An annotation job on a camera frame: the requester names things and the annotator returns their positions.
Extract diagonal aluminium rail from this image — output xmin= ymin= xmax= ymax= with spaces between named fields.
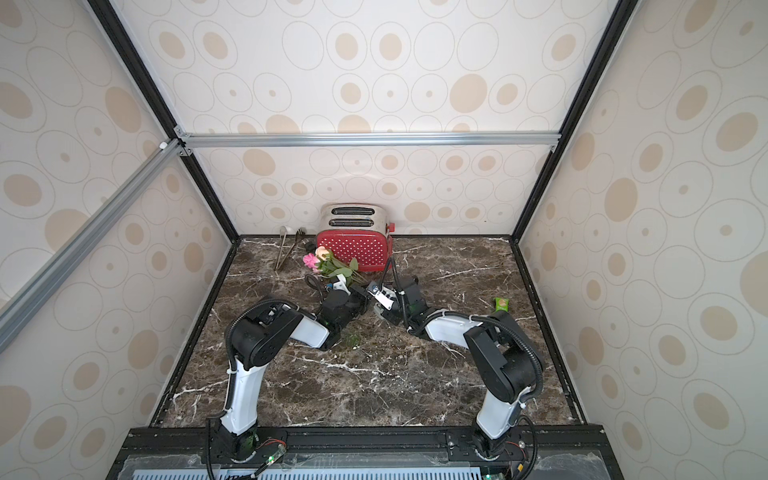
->
xmin=1 ymin=139 xmax=182 ymax=350

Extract green snack packet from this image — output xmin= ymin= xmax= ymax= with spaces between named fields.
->
xmin=494 ymin=297 xmax=510 ymax=312

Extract metal tongs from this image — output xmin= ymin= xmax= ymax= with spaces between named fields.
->
xmin=274 ymin=226 xmax=308 ymax=272

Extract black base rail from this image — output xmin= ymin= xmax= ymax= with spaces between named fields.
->
xmin=107 ymin=421 xmax=623 ymax=479

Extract red polka dot toaster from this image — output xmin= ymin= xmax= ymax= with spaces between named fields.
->
xmin=316 ymin=203 xmax=394 ymax=272

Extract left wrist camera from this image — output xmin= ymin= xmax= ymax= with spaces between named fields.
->
xmin=332 ymin=275 xmax=350 ymax=295

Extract white tape dispenser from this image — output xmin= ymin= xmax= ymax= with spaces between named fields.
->
xmin=366 ymin=281 xmax=398 ymax=311

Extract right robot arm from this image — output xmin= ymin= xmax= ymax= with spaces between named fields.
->
xmin=366 ymin=280 xmax=544 ymax=440

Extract horizontal aluminium rail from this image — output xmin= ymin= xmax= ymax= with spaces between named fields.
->
xmin=180 ymin=131 xmax=561 ymax=148

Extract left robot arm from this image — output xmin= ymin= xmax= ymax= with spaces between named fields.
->
xmin=221 ymin=285 xmax=369 ymax=436

